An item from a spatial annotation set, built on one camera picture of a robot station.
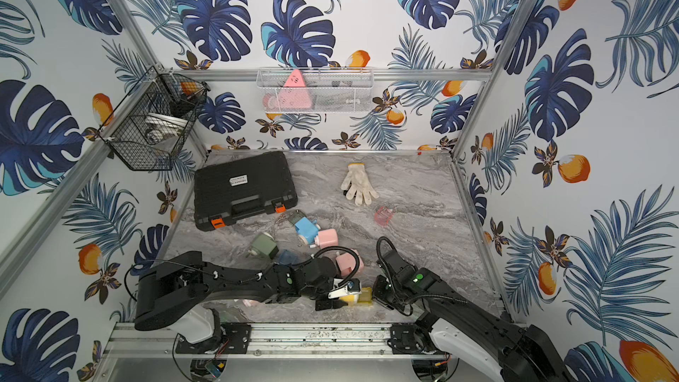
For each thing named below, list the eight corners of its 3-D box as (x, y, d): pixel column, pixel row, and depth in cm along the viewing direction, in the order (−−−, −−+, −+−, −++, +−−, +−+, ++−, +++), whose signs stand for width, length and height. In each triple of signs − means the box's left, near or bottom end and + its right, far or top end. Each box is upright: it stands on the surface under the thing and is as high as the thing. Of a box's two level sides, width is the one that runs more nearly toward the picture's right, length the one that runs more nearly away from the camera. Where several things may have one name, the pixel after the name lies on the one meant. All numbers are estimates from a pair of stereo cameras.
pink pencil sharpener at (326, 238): (316, 252, 93) (314, 243, 87) (317, 237, 96) (315, 228, 91) (338, 252, 93) (338, 243, 87) (338, 237, 96) (338, 228, 91)
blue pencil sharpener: (294, 233, 97) (292, 226, 93) (305, 222, 100) (304, 215, 96) (310, 246, 94) (309, 240, 90) (321, 235, 97) (320, 229, 93)
